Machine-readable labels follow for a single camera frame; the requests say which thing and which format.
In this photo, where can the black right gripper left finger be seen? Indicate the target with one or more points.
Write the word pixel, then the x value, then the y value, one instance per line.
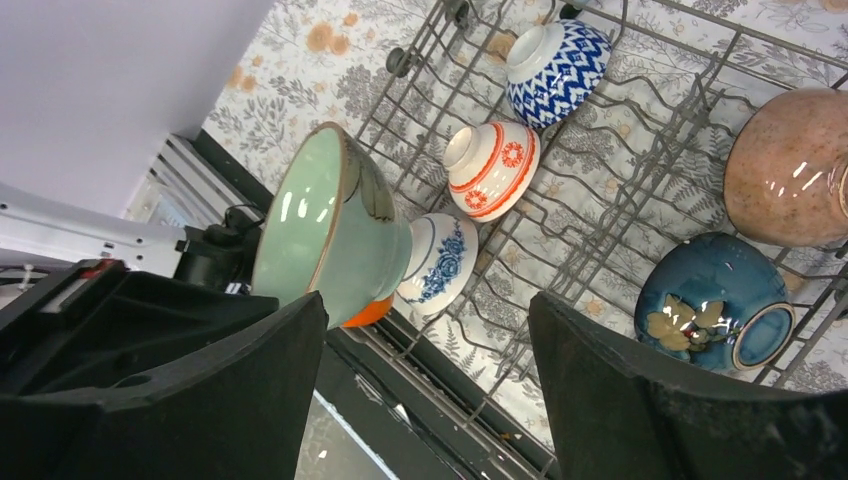
pixel 235 409

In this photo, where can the blue white zigzag bowl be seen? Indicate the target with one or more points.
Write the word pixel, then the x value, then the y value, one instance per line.
pixel 553 68

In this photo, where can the light green bowl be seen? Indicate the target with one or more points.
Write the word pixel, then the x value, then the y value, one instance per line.
pixel 332 228

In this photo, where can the orange bowl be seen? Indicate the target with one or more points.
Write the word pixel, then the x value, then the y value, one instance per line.
pixel 374 312

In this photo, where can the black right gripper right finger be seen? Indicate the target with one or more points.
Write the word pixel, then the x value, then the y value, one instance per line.
pixel 618 409

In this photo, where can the grey wire dish rack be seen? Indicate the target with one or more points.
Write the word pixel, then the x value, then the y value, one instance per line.
pixel 636 169

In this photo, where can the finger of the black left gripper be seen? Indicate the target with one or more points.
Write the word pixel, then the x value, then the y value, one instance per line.
pixel 98 323

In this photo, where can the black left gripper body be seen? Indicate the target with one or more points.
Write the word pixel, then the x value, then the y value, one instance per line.
pixel 222 256

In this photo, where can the pink speckled bowl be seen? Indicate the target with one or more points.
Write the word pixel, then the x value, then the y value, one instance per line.
pixel 785 180

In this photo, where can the dark teal gold bowl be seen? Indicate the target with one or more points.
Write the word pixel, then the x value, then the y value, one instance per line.
pixel 715 302

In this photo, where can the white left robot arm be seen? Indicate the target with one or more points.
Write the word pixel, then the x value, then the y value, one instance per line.
pixel 37 226

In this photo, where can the white red patterned bowl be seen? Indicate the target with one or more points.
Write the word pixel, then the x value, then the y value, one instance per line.
pixel 490 166

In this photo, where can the white blue floral bowl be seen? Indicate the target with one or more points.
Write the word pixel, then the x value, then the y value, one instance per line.
pixel 444 251

